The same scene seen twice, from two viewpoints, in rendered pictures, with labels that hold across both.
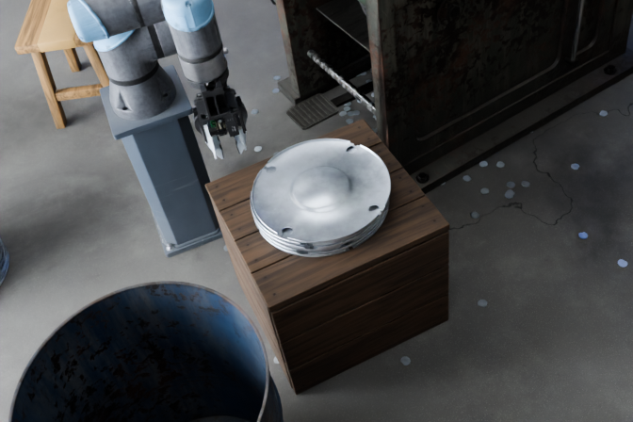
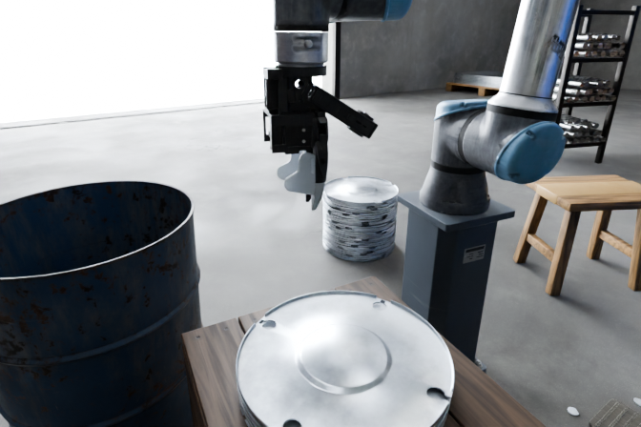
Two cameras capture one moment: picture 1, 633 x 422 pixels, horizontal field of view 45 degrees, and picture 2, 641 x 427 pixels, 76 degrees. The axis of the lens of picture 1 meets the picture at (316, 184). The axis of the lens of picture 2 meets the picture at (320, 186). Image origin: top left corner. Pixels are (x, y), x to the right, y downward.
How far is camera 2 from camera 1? 1.29 m
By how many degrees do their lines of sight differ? 69
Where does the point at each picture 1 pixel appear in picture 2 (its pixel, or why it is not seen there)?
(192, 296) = (176, 245)
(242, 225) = not seen: hidden behind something
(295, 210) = (303, 330)
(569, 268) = not seen: outside the picture
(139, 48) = (448, 132)
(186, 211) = not seen: hidden behind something
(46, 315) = (325, 285)
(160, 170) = (411, 263)
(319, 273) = (212, 379)
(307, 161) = (399, 339)
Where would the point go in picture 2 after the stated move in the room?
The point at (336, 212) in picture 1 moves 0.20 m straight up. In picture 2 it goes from (292, 375) to (288, 236)
